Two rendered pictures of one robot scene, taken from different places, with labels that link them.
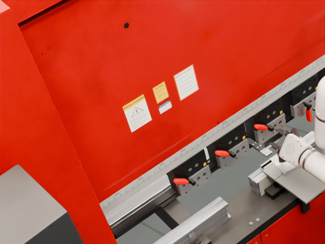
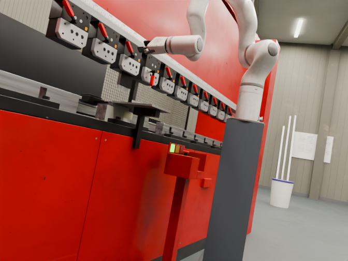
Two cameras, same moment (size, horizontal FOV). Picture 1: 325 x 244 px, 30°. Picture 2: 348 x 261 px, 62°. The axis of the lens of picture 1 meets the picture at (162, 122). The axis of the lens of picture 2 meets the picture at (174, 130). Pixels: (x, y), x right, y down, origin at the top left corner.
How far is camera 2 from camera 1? 2.14 m
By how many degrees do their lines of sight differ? 54
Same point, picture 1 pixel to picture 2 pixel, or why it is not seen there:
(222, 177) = not seen: hidden behind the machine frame
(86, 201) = not seen: outside the picture
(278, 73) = (146, 29)
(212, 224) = (61, 102)
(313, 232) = (131, 185)
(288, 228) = (119, 154)
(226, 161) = (99, 49)
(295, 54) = (156, 30)
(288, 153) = (156, 42)
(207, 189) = not seen: hidden behind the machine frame
